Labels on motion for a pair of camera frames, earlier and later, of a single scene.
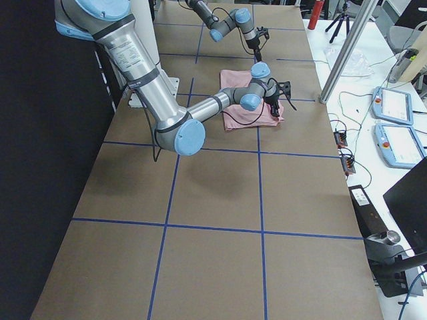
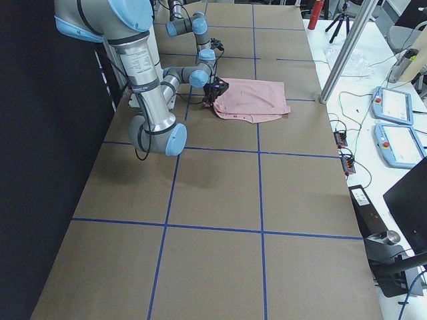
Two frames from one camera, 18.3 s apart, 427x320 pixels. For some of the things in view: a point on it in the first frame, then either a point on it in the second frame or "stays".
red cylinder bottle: x=315 y=14 stays
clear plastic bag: x=357 y=66 stays
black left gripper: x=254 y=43 → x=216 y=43
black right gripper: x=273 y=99 → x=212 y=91
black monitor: x=407 y=199 stays
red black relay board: x=341 y=139 stays
